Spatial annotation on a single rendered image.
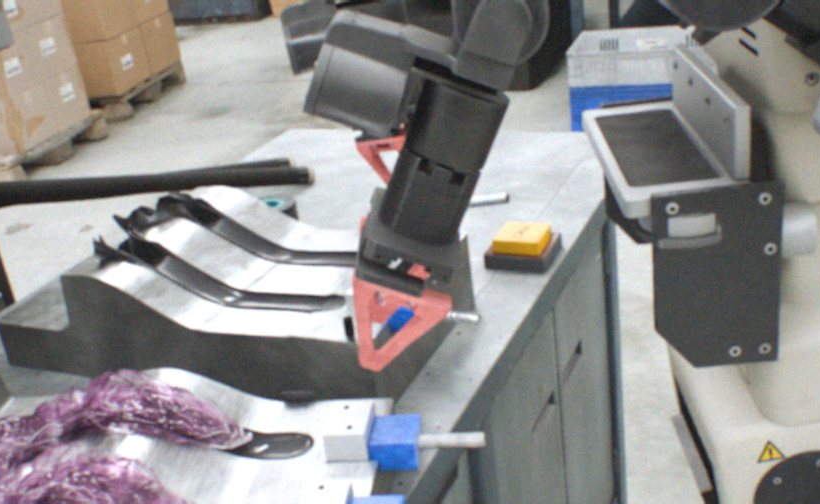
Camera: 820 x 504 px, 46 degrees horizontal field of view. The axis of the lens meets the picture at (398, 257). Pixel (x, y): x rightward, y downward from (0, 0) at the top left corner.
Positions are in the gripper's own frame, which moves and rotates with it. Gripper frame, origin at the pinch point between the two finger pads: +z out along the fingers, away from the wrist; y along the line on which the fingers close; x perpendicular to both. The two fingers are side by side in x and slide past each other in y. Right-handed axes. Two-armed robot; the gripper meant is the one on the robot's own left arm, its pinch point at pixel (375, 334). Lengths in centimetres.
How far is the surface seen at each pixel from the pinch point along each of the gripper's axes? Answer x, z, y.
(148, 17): -122, 119, -509
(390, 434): 5.0, 11.7, -5.6
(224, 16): -107, 155, -723
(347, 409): 1.2, 12.1, -8.0
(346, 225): 0, 22, -70
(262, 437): -4.9, 18.3, -9.3
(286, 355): -4.7, 16.8, -21.4
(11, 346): -35, 36, -37
